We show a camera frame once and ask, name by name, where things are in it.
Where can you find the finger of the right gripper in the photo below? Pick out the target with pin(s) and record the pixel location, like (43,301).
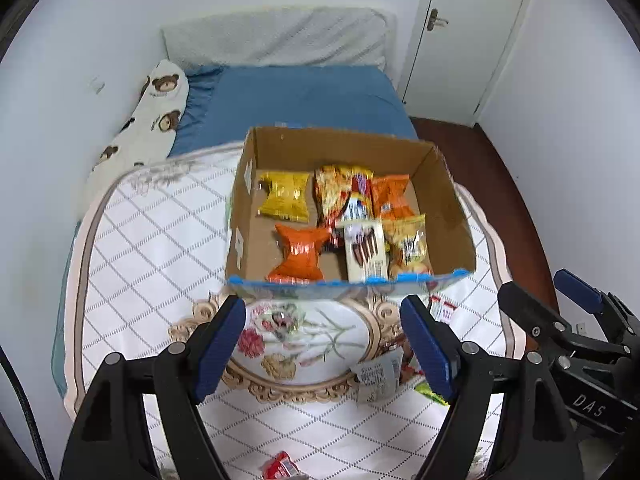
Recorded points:
(595,294)

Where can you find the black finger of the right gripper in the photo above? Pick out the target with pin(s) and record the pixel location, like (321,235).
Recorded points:
(535,314)

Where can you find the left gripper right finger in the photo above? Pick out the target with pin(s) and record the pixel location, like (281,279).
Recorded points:
(458,371)

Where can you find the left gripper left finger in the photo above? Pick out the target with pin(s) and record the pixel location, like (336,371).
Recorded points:
(184,374)

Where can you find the yellow snack packet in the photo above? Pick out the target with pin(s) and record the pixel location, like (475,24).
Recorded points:
(408,246)

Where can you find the orange sunflower seed packet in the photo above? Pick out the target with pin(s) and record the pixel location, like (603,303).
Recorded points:
(388,195)

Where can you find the yellow hotpot seasoning packet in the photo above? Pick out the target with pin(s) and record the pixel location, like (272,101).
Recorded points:
(286,196)

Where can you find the yellow red noodle packet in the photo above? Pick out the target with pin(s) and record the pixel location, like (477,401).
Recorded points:
(343,193)

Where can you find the green red snack packet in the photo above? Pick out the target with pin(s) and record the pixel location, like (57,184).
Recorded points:
(430,392)

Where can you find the red white small sachet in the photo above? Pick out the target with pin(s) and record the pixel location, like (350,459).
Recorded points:
(441,309)

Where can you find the small white labelled packet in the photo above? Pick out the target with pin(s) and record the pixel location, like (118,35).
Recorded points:
(379,378)

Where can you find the small red candy wrapper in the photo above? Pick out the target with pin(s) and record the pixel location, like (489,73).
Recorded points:
(281,466)

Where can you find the white patterned quilt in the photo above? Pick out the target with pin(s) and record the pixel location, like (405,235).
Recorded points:
(146,271)

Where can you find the orange crinkled snack packet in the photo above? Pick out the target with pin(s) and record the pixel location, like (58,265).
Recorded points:
(301,253)

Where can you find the white chocolate stick packet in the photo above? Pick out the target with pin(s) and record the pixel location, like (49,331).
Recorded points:
(365,252)

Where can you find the open cardboard box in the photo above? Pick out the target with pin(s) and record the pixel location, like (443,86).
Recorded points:
(255,248)

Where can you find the bear print long pillow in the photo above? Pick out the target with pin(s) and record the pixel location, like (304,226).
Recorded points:
(148,135)

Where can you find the blue bed sheet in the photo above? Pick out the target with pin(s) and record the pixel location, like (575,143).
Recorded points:
(224,102)

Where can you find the white door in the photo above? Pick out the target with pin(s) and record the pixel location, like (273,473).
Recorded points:
(456,50)

